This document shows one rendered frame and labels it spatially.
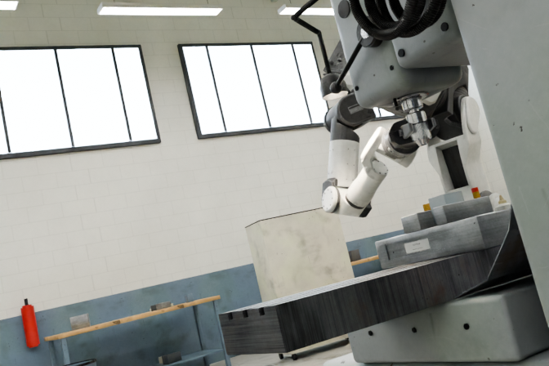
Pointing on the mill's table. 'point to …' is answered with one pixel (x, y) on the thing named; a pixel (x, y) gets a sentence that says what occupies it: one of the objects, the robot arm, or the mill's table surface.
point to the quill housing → (382, 60)
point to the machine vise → (448, 234)
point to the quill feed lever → (354, 56)
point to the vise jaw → (417, 221)
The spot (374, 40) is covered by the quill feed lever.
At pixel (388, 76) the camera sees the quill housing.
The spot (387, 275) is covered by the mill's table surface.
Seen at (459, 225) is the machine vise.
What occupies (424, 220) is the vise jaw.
